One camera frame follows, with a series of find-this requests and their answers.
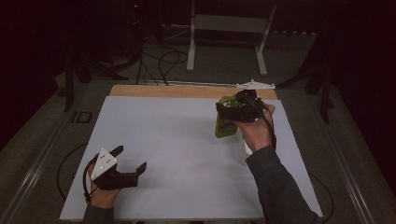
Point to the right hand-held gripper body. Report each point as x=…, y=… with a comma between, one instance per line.
x=249, y=109

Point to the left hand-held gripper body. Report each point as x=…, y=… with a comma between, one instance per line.
x=104, y=165

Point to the green cartoon phone case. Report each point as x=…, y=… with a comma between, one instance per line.
x=224, y=129

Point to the person's right hand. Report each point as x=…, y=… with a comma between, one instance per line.
x=258, y=133

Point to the person's left hand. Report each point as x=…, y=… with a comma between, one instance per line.
x=104, y=197

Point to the white table sheet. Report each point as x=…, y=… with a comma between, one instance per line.
x=186, y=155

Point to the black metal stand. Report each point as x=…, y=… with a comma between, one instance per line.
x=70, y=81
x=325, y=90

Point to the white metal stand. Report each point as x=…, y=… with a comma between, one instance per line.
x=230, y=23

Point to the black power strip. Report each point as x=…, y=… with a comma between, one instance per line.
x=292, y=33

